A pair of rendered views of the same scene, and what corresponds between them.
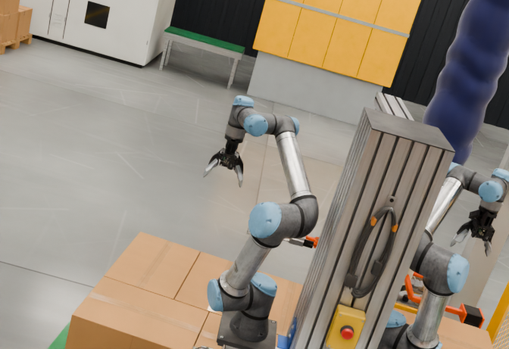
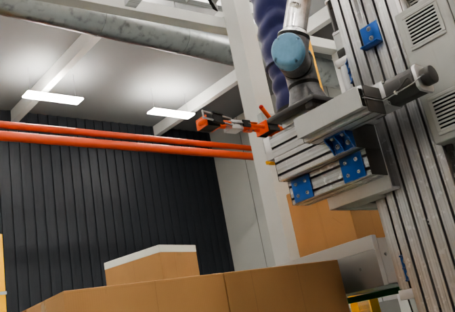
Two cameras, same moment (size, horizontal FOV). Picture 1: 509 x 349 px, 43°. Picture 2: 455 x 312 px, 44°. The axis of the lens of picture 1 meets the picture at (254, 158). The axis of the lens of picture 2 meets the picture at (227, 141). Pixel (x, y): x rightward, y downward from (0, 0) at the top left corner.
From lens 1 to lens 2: 2.71 m
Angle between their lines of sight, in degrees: 56
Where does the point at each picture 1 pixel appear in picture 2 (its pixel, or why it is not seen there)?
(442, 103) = not seen: outside the picture
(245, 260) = not seen: outside the picture
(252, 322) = (317, 84)
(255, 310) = (313, 72)
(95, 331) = (104, 301)
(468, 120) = not seen: outside the picture
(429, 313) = not seen: hidden behind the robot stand
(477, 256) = (286, 216)
